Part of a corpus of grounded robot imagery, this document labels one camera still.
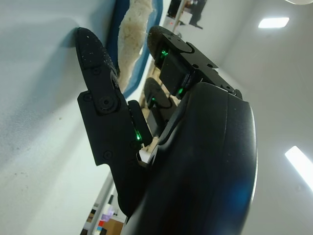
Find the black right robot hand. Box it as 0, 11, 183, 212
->
74, 25, 259, 235

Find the slice of white bread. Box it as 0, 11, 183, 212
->
118, 0, 154, 93

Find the blue plastic tray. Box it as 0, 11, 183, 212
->
107, 0, 164, 95

